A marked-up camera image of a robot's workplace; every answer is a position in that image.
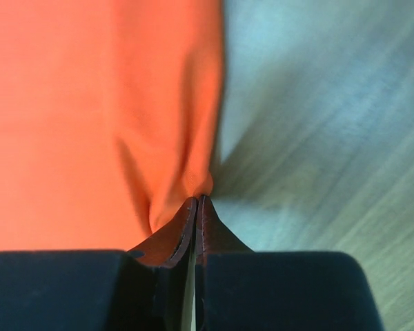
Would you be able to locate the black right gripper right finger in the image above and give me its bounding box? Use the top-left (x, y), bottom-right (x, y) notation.
top-left (195, 196), bottom-right (384, 330)

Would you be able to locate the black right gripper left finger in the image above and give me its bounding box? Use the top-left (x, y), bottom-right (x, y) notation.
top-left (0, 198), bottom-right (197, 330)

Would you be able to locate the orange t shirt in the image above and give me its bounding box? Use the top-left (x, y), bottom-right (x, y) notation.
top-left (0, 1), bottom-right (224, 251)

